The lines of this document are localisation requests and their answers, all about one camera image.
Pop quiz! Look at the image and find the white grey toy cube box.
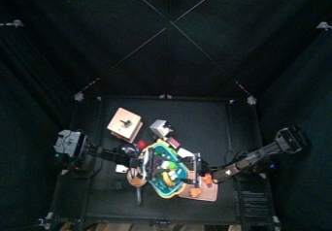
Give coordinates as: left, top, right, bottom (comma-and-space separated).
147, 118, 175, 139

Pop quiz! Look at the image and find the white toy cube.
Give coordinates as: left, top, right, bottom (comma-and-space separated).
167, 170, 180, 182

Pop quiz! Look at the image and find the orange toy food piece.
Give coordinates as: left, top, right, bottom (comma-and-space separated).
199, 173, 214, 188
187, 187, 202, 198

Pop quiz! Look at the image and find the white flat toy block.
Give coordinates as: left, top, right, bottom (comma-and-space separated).
176, 148, 195, 159

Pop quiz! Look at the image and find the small white toy block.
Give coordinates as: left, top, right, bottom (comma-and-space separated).
113, 164, 129, 174

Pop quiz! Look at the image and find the teal plastic bowl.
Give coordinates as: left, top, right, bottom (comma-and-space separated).
140, 143, 191, 199

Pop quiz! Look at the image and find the yellow toy banana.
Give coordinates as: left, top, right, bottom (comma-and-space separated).
159, 173, 176, 188

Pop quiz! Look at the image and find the maroon toy block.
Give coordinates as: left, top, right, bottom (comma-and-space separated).
167, 136, 183, 149

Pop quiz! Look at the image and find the purple white toy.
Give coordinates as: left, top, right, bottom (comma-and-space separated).
119, 144, 140, 155

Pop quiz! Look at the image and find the wooden box with black knob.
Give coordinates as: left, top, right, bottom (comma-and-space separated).
105, 107, 144, 144

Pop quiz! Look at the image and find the pink cutting board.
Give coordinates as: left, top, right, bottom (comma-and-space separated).
176, 170, 220, 203

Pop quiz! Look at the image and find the wooden toy pan grey handle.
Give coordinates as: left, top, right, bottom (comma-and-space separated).
125, 166, 148, 206

